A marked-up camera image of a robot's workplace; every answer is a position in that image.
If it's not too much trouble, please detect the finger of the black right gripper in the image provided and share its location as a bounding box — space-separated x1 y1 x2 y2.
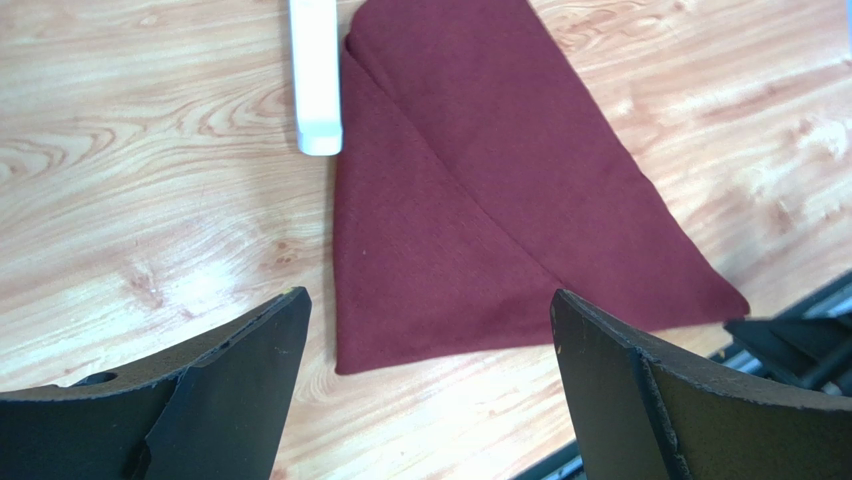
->
724 313 851 393

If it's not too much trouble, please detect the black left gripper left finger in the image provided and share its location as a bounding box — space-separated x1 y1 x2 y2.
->
1 287 312 479

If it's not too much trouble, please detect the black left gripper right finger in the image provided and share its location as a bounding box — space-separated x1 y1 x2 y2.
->
550 290 851 479

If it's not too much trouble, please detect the dark red cloth napkin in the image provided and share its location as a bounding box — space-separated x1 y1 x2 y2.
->
333 1 750 375

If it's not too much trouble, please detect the metal pole white base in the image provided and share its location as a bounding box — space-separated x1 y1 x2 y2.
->
288 0 343 157

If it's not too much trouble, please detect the aluminium frame rail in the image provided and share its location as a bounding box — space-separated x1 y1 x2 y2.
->
524 276 851 479

